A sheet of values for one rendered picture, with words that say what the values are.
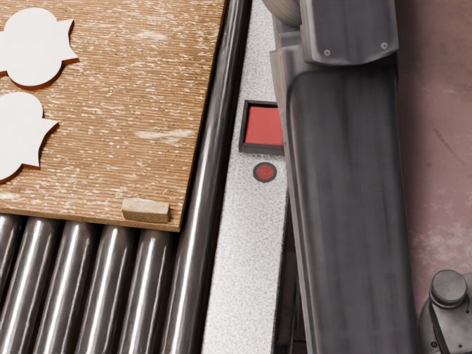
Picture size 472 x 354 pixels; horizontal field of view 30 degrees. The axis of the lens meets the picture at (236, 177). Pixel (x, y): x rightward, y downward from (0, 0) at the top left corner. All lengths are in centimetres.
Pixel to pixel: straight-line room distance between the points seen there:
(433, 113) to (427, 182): 21
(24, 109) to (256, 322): 43
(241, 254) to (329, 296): 66
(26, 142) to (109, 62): 17
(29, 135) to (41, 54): 14
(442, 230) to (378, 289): 174
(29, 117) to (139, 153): 16
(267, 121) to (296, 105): 75
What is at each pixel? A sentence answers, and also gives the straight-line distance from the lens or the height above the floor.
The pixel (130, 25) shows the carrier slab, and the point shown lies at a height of 94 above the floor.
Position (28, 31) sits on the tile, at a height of 95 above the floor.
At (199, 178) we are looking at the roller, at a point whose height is 92.
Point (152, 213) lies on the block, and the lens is 108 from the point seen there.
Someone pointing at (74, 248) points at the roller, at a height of 92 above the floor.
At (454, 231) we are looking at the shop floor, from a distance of 218.
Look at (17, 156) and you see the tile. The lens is 117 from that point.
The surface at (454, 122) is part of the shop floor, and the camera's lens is 235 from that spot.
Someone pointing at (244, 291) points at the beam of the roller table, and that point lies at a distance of 107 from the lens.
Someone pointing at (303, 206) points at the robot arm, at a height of 151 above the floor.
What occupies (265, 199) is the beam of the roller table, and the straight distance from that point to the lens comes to 113.
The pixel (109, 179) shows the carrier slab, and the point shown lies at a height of 94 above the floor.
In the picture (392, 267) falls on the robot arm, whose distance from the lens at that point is 44.
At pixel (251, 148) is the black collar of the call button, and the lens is 116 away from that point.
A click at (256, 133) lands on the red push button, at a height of 93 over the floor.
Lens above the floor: 189
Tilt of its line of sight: 58 degrees down
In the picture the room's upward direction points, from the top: 5 degrees counter-clockwise
